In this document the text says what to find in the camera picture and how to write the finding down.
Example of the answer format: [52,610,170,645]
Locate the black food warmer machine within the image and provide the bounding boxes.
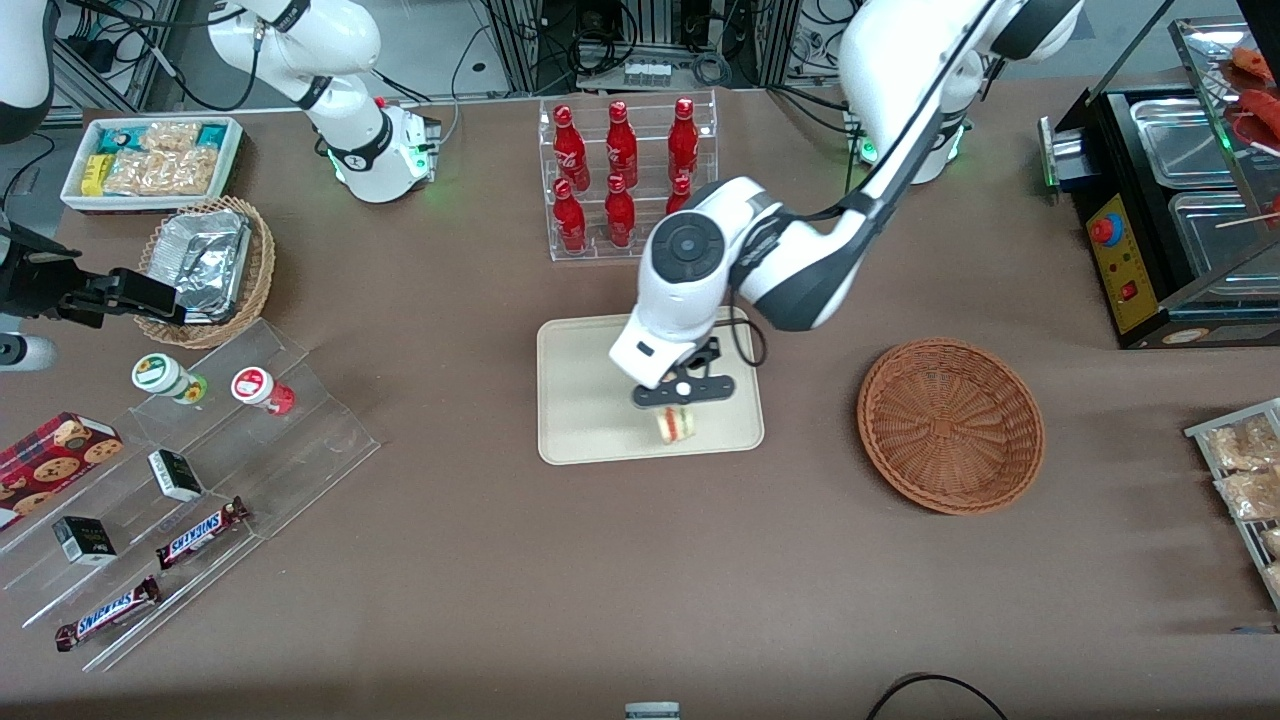
[1038,0,1280,351]

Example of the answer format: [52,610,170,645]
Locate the tray of packaged snacks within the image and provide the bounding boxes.
[1184,397,1280,612]

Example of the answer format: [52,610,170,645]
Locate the small clear cracker bag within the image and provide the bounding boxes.
[138,121,203,153]

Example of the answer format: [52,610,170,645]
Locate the red sausage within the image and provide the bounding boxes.
[1232,45,1279,85]
[1238,88,1280,153]

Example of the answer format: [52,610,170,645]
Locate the large clear cracker bag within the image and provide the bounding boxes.
[103,146,219,197]

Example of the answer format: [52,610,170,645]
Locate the triangular sandwich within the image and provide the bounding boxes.
[654,404,698,447]

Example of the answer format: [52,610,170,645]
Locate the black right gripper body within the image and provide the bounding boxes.
[0,226,83,321]

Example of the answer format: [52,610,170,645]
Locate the tan wicker basket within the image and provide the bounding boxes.
[134,196,277,350]

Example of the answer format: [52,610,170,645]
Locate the aluminium equipment rack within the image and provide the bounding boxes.
[480,0,846,97]

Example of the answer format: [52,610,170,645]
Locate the steel warmer pan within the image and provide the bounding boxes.
[1168,189,1280,293]
[1128,96,1239,189]

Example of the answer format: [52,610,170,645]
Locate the Snickers chocolate bar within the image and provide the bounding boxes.
[54,575,162,654]
[154,496,250,572]

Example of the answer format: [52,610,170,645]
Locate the small black carton box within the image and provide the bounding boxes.
[51,515,119,567]
[147,449,205,504]

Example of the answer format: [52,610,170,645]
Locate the black cable loop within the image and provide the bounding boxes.
[864,672,1012,720]

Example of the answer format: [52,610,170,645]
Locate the green lid sunflower jar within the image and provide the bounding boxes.
[131,353,209,406]

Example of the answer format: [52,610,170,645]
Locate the clear acrylic bottle rack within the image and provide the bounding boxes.
[538,89,720,264]

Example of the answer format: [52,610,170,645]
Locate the brown round wicker basket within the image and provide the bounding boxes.
[857,338,1047,517]

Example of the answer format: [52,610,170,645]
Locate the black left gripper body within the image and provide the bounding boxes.
[668,337,723,403]

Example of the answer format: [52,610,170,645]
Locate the red chocolate cookie box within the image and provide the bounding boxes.
[0,411,125,532]

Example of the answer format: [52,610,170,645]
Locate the stacked aluminium foil trays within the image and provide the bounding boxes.
[148,209,253,323]

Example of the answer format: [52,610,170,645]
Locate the beige plastic tray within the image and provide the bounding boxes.
[537,306,766,467]

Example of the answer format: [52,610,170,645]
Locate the red lid strawberry jar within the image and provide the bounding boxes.
[230,366,297,417]

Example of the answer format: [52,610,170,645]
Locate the white rectangular snack bin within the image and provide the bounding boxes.
[61,116,245,214]

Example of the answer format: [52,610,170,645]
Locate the clear acrylic stepped display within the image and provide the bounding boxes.
[0,319,382,673]

